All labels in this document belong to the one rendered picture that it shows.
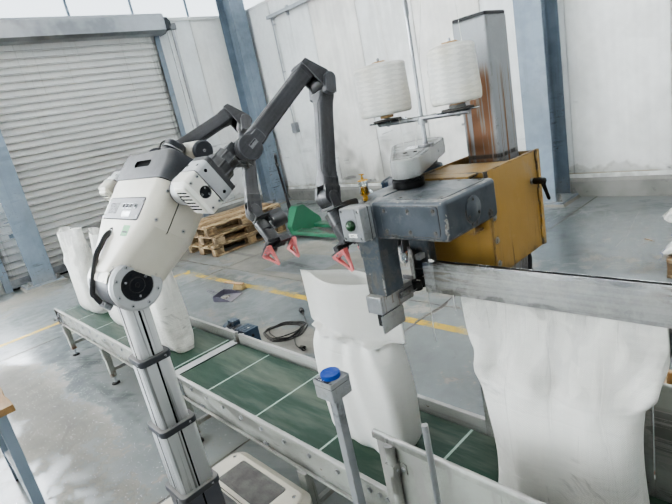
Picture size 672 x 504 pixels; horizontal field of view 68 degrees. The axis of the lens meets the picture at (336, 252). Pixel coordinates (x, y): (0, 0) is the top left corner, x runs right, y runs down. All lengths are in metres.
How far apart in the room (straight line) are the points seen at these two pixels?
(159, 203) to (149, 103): 7.77
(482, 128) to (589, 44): 4.87
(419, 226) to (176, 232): 0.72
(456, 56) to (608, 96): 5.06
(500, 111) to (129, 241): 1.17
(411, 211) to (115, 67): 8.21
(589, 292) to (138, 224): 1.19
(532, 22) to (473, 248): 4.86
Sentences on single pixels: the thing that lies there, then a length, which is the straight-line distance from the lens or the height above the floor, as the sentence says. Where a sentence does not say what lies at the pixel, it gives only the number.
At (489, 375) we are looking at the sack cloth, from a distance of 1.44.
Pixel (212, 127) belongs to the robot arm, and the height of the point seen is 1.60.
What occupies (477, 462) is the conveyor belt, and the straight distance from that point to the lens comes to 1.86.
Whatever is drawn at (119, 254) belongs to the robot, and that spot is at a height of 1.30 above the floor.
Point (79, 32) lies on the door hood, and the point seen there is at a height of 3.36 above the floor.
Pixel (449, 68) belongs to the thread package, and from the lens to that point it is 1.43.
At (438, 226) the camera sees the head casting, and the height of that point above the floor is 1.27.
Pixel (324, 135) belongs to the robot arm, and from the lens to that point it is 1.65.
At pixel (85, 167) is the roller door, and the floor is 1.47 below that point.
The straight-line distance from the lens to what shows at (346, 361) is 1.76.
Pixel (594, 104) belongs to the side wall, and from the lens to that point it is 6.48.
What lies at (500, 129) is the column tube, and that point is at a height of 1.42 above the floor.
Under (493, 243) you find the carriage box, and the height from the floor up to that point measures 1.13.
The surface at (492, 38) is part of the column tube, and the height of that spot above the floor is 1.68.
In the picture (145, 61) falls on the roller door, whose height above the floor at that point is 2.93.
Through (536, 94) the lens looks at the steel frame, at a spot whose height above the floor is 1.28.
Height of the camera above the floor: 1.58
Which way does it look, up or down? 16 degrees down
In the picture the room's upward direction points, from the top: 12 degrees counter-clockwise
